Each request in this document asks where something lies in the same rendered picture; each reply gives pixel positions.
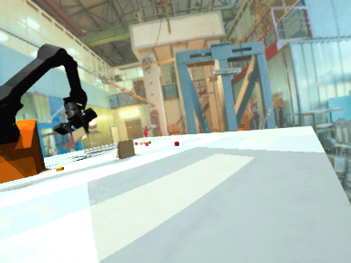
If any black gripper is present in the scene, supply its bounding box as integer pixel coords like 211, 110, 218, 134
54, 107, 98, 136

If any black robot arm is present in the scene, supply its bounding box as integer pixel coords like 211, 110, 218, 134
0, 44, 88, 145

